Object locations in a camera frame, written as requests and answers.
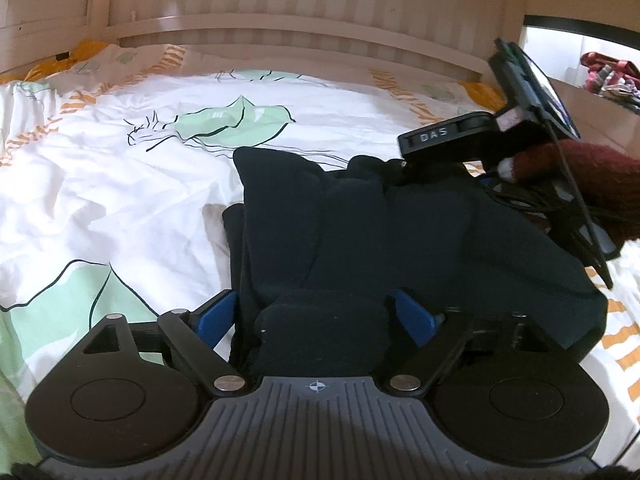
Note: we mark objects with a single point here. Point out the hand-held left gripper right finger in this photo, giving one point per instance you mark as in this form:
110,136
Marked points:
415,315

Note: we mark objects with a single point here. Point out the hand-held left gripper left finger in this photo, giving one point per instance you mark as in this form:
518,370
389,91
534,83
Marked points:
217,320

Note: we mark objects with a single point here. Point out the black hoodie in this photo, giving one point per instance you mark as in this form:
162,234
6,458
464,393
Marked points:
400,240

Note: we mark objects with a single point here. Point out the person's right forearm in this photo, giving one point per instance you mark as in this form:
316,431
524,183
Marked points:
605,180

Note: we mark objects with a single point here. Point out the colourful clothes pile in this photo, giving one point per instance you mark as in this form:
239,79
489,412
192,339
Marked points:
607,77

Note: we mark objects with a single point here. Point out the white leaf print blanket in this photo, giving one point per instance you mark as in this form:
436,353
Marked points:
125,185

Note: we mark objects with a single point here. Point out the yellow bed sheet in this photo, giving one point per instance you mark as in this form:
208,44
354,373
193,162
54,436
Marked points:
85,52

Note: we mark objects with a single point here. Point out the white wooden bed frame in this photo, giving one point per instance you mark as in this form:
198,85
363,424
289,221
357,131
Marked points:
300,25

